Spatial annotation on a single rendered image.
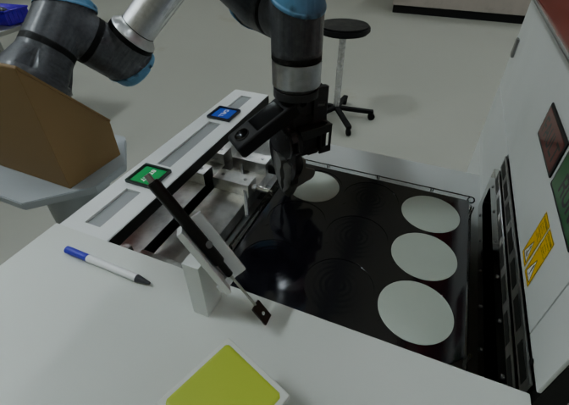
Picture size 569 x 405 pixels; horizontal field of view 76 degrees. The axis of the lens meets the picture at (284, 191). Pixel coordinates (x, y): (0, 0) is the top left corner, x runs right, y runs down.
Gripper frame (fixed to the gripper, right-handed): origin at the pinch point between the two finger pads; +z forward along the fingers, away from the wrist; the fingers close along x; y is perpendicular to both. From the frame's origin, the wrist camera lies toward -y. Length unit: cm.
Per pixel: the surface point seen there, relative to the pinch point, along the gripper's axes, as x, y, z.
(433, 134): 103, 188, 91
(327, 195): -3.8, 7.2, 1.2
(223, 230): -0.4, -12.8, 3.4
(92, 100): 293, -20, 91
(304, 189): -0.1, 4.4, 1.2
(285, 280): -17.0, -9.8, 1.4
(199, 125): 23.8, -7.3, -4.8
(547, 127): -26.5, 25.3, -18.8
